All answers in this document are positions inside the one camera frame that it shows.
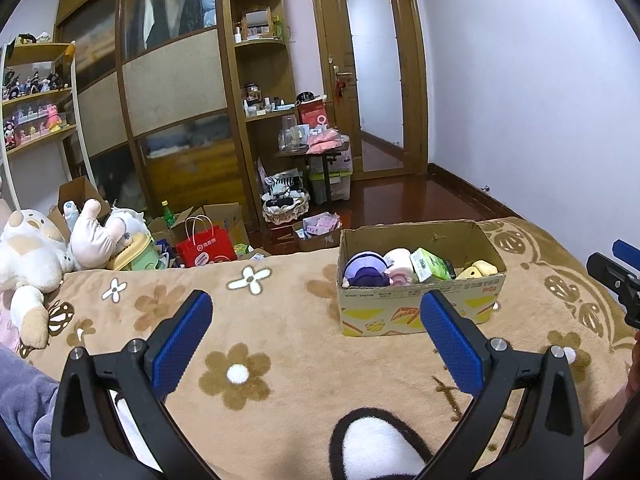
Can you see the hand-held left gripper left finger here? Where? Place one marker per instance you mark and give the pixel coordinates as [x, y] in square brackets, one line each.
[180, 345]

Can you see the small dark side table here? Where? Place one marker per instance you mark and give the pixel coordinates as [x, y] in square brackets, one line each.
[327, 180]

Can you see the green bottle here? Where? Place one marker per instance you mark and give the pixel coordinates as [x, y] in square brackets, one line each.
[168, 215]

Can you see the white long-eared plush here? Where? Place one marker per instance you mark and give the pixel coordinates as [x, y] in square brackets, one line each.
[92, 242]

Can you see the clear plastic jar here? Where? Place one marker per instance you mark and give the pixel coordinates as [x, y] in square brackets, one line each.
[289, 132]

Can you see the small green box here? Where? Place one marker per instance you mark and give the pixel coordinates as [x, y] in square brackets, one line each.
[244, 249]

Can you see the wooden wardrobe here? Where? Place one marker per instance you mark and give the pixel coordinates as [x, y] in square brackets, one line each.
[170, 80]

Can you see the toy display shelf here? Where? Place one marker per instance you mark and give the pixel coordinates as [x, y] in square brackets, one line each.
[40, 140]

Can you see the wooden corner shelf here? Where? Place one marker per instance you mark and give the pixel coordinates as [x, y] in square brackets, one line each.
[265, 80]

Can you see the yellow dog plush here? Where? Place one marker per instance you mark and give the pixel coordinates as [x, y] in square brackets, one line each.
[477, 267]

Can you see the purple plush toy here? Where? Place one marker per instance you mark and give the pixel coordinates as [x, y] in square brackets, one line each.
[365, 272]

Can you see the green and yellow toy pot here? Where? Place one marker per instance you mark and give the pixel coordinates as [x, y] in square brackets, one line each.
[140, 255]

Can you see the clear plastic storage bin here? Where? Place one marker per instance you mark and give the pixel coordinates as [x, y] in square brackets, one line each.
[341, 185]

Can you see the pink toy figure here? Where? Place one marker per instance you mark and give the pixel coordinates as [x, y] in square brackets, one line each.
[53, 117]

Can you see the red box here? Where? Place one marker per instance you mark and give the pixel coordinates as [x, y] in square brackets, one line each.
[315, 115]

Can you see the wicker basket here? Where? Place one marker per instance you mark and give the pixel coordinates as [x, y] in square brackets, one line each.
[285, 210]

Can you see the person's right forearm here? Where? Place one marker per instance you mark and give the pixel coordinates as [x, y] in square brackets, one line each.
[607, 427]

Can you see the person's lavender pants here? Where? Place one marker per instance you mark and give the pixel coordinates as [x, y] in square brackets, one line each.
[25, 400]

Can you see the large white bear plush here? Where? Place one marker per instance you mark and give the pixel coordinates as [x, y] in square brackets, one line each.
[30, 260]

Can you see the black round tin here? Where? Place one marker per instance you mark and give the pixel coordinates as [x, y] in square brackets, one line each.
[305, 97]

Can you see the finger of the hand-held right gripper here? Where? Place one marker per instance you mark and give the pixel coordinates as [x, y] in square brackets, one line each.
[627, 250]
[607, 267]

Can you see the beige flower printed blanket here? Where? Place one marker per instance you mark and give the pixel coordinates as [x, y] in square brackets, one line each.
[280, 320]

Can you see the pink swirl roll plush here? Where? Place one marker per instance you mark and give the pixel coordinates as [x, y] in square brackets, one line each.
[400, 262]

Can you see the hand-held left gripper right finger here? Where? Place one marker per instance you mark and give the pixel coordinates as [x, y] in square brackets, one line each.
[450, 345]

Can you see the row of cosmetic jars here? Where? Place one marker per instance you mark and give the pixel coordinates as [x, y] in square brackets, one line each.
[265, 102]

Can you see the green carton plush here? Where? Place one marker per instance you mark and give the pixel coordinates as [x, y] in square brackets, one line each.
[430, 265]

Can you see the pink cloth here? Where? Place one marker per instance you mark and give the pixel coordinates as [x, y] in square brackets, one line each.
[322, 141]

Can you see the low cardboard tray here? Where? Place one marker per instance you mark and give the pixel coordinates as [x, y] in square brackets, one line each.
[315, 232]

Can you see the white fluffy plush doll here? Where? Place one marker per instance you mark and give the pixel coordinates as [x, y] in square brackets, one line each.
[131, 222]

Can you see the open brown cardboard box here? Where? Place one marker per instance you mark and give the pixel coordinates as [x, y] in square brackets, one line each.
[80, 192]
[227, 220]

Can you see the red paper bag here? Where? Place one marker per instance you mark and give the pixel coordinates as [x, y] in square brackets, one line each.
[205, 247]

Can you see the wooden door with glass panel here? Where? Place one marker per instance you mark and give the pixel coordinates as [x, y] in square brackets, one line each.
[330, 35]

